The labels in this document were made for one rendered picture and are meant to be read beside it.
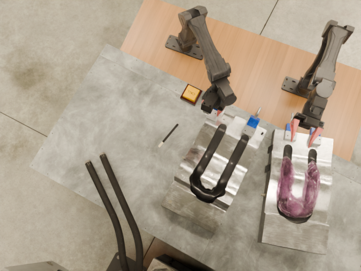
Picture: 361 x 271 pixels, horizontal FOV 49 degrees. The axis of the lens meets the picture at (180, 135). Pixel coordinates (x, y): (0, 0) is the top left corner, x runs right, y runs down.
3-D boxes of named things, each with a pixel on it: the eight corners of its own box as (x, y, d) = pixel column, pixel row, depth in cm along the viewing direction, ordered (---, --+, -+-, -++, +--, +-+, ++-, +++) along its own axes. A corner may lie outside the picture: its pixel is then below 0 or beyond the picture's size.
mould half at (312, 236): (272, 132, 183) (277, 125, 173) (329, 142, 182) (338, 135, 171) (257, 242, 171) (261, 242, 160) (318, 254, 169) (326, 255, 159)
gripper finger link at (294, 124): (307, 144, 138) (315, 120, 140) (287, 136, 138) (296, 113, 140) (302, 148, 144) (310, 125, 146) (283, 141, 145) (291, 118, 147)
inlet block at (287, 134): (286, 114, 183) (288, 110, 177) (296, 115, 182) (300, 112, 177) (282, 141, 179) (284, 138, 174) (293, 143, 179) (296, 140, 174)
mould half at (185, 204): (213, 110, 187) (214, 100, 174) (263, 135, 183) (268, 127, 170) (161, 206, 176) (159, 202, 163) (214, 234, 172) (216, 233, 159)
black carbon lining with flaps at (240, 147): (219, 123, 178) (221, 116, 169) (252, 139, 176) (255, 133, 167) (182, 192, 170) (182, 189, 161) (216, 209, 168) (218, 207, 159)
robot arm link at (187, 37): (195, 44, 187) (202, 18, 155) (182, 50, 186) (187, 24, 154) (190, 33, 187) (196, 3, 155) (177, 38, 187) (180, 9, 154)
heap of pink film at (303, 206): (279, 155, 175) (283, 151, 167) (320, 162, 173) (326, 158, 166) (271, 214, 168) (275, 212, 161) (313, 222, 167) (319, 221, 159)
